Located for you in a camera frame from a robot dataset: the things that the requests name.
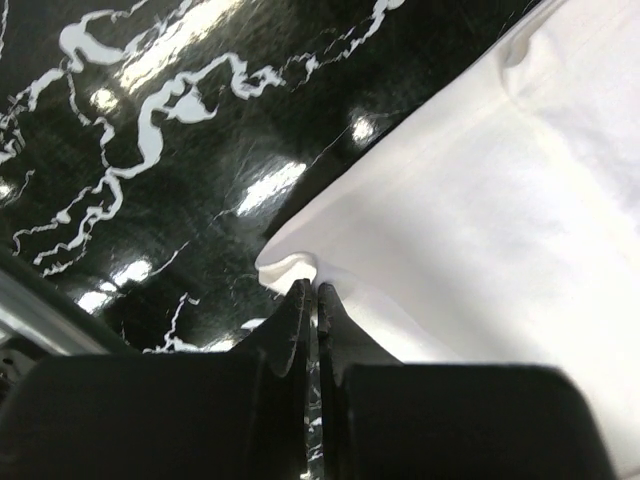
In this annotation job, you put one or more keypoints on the black patterned table mat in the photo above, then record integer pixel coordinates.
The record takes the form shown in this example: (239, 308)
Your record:
(149, 149)

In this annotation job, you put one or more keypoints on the white t shirt red print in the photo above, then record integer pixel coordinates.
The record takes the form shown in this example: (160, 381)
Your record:
(500, 221)

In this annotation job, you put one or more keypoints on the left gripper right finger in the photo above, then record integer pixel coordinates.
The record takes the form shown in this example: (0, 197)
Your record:
(342, 344)

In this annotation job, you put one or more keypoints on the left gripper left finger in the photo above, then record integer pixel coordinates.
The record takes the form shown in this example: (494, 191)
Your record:
(277, 434)

